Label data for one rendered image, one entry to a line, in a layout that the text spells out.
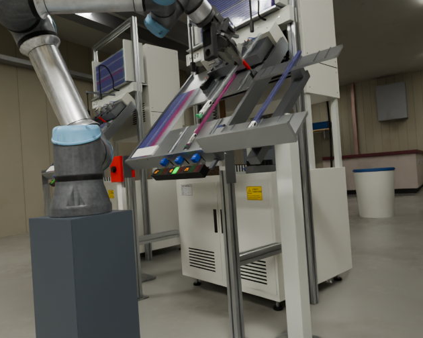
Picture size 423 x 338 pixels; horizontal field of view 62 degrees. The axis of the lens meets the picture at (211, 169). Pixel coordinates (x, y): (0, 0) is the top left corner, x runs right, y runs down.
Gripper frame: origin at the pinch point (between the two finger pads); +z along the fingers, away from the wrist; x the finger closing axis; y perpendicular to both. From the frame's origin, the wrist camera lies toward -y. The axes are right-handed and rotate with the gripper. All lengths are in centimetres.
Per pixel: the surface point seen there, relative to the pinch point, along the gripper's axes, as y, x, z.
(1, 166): 16, 439, 43
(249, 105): 1.0, 10.0, 21.8
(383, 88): 600, 215, 642
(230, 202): -41.1, 7.5, 27.0
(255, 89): 9.5, 9.7, 21.6
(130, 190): -34, 81, 29
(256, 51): 30.4, 13.8, 18.5
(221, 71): 29, 37, 22
